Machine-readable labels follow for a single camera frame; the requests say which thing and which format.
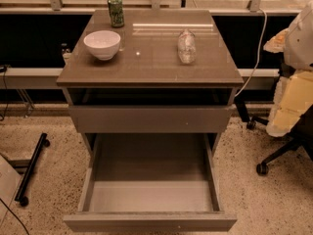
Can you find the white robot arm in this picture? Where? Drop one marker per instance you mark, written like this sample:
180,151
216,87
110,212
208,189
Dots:
304,21

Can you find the drawer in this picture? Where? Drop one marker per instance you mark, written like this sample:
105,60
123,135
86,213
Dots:
150,182

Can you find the grey drawer cabinet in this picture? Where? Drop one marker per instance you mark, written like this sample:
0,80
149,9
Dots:
145,88

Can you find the black wheeled stand base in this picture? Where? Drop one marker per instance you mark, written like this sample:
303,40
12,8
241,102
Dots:
26,168

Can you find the yellowish foam-padded gripper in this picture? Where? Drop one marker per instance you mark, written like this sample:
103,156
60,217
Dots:
299,46

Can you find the white ceramic bowl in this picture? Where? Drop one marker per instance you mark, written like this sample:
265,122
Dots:
102,44

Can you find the clear plastic water bottle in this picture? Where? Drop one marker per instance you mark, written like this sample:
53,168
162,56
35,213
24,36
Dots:
187,47

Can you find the green soda can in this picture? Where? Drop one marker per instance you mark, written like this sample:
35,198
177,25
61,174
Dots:
116,13

